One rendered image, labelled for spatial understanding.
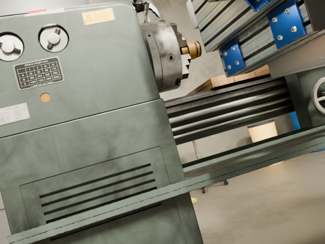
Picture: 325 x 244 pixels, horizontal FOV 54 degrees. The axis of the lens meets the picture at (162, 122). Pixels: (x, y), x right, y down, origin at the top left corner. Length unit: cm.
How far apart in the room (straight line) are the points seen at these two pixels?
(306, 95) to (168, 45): 59
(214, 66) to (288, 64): 405
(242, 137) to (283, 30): 420
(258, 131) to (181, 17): 203
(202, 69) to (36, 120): 390
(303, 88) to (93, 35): 85
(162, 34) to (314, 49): 67
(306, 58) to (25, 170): 90
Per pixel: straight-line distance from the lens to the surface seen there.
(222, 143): 477
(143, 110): 114
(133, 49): 119
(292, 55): 92
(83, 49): 118
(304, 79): 143
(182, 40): 147
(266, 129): 443
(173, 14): 498
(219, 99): 134
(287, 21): 79
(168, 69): 133
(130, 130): 113
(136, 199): 110
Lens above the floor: 72
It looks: 3 degrees up
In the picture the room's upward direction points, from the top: 16 degrees counter-clockwise
